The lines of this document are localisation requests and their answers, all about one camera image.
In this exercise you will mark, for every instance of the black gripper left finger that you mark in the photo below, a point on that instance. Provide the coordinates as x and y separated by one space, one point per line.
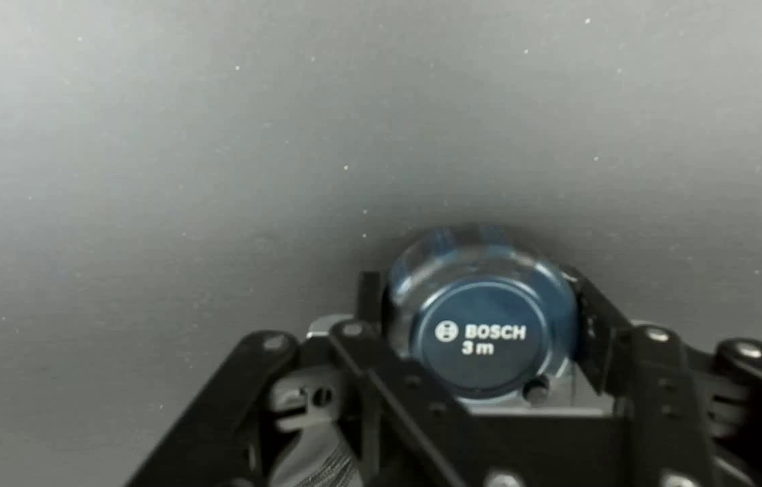
248 423

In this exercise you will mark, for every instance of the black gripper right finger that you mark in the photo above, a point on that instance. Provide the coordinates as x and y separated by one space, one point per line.
715 423

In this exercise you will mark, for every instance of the blue Bosch tape measure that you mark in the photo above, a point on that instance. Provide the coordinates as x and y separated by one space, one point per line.
483 342

